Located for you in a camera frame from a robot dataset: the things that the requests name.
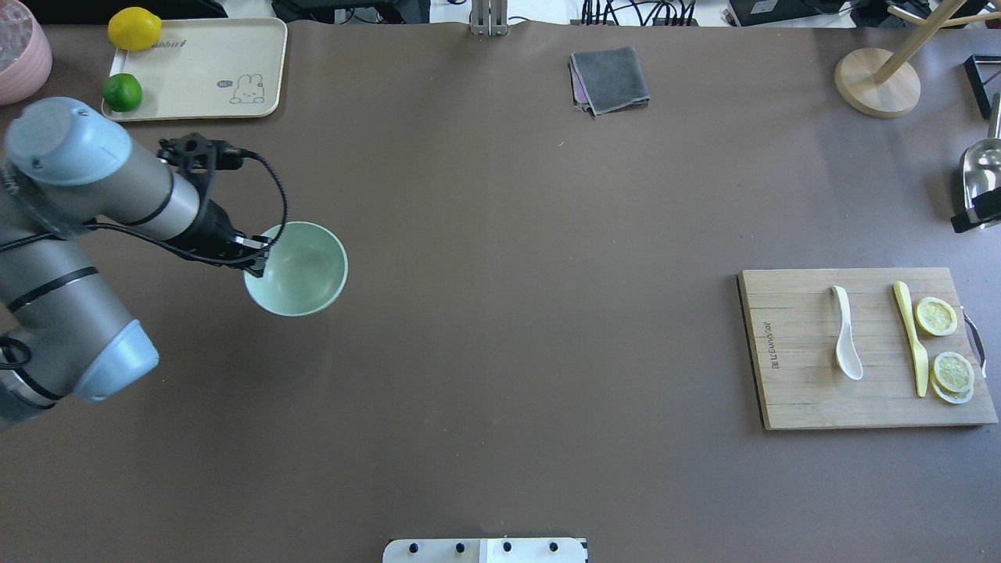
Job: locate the lemon slice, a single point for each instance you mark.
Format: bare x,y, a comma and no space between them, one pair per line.
953,372
935,316

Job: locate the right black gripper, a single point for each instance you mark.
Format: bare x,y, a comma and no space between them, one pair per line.
988,203

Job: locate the lower lemon slice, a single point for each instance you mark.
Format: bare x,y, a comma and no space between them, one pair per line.
953,372

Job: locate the pink ribbed bowl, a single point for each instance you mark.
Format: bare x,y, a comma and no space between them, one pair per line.
26,58

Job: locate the black wire glass rack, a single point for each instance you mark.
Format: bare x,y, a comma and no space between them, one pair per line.
981,70

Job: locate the green lime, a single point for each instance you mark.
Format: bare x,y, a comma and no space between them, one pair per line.
122,92

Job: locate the grey folded cloth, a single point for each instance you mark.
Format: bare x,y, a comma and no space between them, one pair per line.
606,81

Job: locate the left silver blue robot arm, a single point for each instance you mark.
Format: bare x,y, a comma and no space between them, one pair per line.
68,171

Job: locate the upper lemon slice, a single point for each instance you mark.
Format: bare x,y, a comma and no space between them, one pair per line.
935,316

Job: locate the wooden cup tree stand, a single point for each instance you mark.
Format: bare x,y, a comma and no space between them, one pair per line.
881,83

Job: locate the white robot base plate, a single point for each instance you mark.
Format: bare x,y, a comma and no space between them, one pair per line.
499,549

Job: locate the light green bowl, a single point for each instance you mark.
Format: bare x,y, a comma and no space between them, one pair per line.
305,272

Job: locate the aluminium frame post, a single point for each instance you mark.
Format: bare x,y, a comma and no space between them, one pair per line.
489,18

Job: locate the cream rabbit tray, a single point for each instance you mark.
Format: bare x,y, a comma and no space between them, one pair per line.
207,69

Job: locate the bamboo cutting board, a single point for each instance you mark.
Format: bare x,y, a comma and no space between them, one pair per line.
793,320

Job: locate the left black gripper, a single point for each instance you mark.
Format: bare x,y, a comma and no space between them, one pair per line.
213,227

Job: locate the yellow plastic knife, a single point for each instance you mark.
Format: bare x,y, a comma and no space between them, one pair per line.
920,359

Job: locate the bottom lemon slice underneath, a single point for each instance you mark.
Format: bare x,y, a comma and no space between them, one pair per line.
954,398

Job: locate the white ceramic spoon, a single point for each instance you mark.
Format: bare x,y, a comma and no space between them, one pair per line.
846,355

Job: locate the yellow lemon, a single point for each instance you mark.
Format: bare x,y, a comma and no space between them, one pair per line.
134,29

